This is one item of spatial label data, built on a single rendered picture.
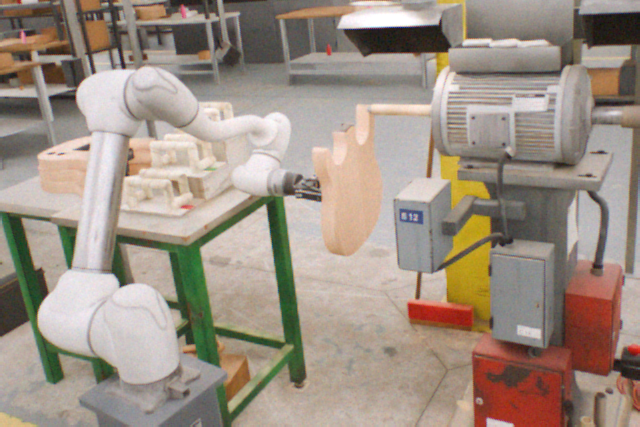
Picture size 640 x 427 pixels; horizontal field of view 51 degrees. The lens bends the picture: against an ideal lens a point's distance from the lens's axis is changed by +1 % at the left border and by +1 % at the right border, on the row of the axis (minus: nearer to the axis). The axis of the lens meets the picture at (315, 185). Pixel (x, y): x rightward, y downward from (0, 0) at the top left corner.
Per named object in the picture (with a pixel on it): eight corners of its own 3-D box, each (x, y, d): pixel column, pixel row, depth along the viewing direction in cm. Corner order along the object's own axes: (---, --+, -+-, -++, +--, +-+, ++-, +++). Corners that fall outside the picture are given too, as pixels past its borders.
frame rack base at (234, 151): (253, 172, 260) (246, 129, 254) (231, 186, 247) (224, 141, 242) (195, 168, 272) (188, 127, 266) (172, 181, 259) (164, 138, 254)
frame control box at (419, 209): (512, 266, 182) (511, 176, 173) (489, 305, 165) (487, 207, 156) (425, 254, 194) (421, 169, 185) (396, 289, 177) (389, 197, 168)
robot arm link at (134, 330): (155, 390, 164) (137, 311, 157) (97, 377, 172) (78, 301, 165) (193, 353, 178) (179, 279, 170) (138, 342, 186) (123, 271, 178)
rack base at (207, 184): (232, 185, 248) (228, 161, 245) (206, 202, 234) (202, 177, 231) (172, 181, 260) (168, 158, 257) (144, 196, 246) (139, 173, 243)
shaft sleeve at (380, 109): (429, 118, 192) (433, 114, 195) (428, 107, 191) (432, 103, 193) (371, 116, 201) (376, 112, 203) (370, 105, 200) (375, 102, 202)
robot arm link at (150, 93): (205, 90, 186) (165, 90, 192) (168, 53, 171) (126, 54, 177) (191, 132, 182) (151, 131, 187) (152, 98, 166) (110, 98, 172)
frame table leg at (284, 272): (308, 383, 284) (282, 183, 254) (301, 391, 280) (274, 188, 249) (297, 380, 287) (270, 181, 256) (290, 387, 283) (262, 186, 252)
